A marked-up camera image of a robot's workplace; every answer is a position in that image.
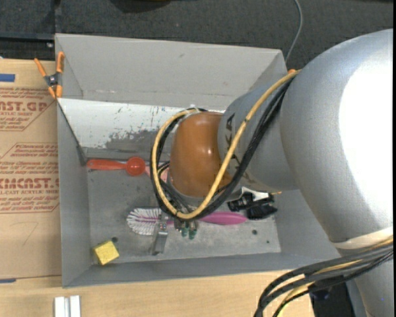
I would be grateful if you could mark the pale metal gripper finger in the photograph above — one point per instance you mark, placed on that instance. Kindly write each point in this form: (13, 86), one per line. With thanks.
(160, 238)

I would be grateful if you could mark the pink flat thing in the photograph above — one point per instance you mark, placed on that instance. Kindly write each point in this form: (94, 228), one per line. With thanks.
(164, 176)

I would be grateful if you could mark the yellow sponge block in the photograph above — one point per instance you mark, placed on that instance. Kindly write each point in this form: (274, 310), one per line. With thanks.
(105, 252)

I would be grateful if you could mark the red plastic measuring spoon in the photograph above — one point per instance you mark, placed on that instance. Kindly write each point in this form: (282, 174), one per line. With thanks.
(135, 166)

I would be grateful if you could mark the brown cardboard board red print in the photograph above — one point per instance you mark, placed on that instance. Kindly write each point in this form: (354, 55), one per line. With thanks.
(26, 236)

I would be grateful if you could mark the grey metal bin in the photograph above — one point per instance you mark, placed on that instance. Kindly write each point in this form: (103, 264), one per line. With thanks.
(118, 78)

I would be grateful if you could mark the black cylinder on white bracket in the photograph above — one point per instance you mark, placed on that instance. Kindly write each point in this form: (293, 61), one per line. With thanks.
(255, 206)

